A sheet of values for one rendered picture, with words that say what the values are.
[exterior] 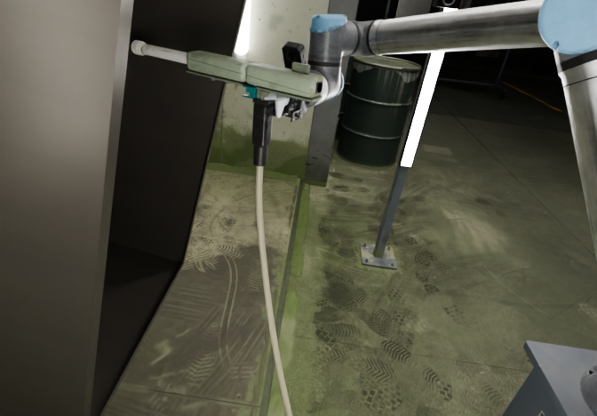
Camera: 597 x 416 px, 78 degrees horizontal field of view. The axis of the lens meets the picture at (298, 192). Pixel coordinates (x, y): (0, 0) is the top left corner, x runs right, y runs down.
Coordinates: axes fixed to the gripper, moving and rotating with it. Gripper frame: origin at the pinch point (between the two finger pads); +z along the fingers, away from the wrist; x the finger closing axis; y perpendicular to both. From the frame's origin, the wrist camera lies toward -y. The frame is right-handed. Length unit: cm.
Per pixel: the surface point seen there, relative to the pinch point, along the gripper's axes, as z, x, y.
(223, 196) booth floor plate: -114, 93, 105
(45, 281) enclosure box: 43.1, 4.8, 21.5
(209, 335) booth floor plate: -21, 27, 108
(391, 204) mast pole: -117, -15, 72
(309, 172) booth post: -176, 59, 97
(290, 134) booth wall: -168, 75, 69
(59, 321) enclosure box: 43, 4, 29
